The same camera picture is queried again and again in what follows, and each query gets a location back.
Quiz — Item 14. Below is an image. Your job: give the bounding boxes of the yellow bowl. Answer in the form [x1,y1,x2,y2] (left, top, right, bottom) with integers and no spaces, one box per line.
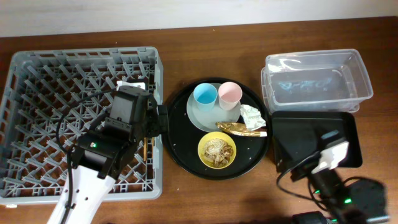
[198,132,237,169]

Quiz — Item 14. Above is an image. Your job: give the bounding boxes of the light blue cup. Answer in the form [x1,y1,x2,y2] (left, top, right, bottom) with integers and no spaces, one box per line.
[193,83,218,111]

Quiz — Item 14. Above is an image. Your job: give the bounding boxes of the pink cup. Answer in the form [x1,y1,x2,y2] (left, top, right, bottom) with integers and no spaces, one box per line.
[218,82,243,111]

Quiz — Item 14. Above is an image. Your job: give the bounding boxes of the food scraps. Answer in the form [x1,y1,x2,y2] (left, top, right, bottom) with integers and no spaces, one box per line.
[203,139,234,168]

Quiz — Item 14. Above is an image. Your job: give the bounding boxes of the gold foil wrapper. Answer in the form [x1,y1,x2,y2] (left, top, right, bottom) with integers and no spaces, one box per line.
[216,122,267,137]

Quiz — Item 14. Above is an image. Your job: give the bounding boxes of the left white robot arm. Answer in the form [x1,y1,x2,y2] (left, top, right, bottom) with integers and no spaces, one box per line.
[48,85,169,223]

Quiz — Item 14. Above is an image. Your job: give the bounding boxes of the wooden chopstick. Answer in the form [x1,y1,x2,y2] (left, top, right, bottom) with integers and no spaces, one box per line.
[143,137,148,162]
[151,137,155,152]

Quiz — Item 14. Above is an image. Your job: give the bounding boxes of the grey round plate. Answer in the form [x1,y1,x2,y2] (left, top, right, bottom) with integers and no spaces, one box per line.
[187,83,241,132]

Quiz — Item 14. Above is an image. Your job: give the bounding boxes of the black rectangular tray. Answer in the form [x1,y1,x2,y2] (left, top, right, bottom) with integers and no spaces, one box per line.
[271,111,363,173]

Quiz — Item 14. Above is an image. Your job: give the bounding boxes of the round black tray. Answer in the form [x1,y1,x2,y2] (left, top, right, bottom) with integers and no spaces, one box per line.
[162,78,270,180]

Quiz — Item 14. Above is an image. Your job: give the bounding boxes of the clear plastic bin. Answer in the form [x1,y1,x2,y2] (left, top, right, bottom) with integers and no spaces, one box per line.
[261,49,374,113]

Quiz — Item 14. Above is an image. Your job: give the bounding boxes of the grey plastic dishwasher rack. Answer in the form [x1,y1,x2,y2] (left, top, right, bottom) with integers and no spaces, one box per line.
[1,47,164,206]

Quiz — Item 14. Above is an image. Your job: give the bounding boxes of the white napkin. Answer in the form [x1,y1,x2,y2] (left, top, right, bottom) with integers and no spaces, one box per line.
[240,105,266,131]

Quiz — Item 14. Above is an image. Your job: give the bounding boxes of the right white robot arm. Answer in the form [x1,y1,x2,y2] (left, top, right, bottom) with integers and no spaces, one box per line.
[291,130,390,223]

